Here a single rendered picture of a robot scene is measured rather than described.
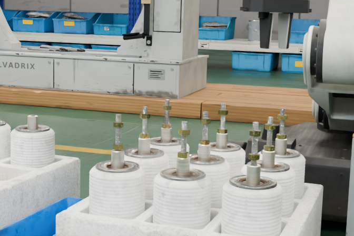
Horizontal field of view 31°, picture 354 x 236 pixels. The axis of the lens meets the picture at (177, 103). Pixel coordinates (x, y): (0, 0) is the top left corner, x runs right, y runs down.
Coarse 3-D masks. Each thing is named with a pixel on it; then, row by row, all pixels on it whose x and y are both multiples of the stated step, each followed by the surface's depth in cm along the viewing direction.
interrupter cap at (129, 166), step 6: (102, 162) 112; (108, 162) 113; (126, 162) 113; (132, 162) 113; (96, 168) 109; (102, 168) 109; (108, 168) 108; (126, 168) 109; (132, 168) 109; (138, 168) 110
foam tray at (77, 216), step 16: (304, 192) 129; (320, 192) 126; (80, 208) 111; (304, 208) 114; (320, 208) 128; (64, 224) 107; (80, 224) 106; (96, 224) 105; (112, 224) 104; (128, 224) 103; (144, 224) 103; (160, 224) 103; (208, 224) 104; (288, 224) 105; (304, 224) 107; (320, 224) 131
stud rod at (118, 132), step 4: (116, 116) 109; (120, 116) 109; (116, 120) 109; (120, 120) 109; (116, 128) 109; (120, 128) 110; (116, 132) 109; (120, 132) 110; (116, 136) 110; (120, 136) 110; (116, 140) 110; (120, 140) 110
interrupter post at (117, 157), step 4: (112, 152) 110; (116, 152) 109; (120, 152) 109; (112, 156) 110; (116, 156) 109; (120, 156) 109; (112, 160) 110; (116, 160) 109; (120, 160) 110; (112, 164) 110; (116, 164) 109; (120, 164) 110; (116, 168) 110; (120, 168) 110
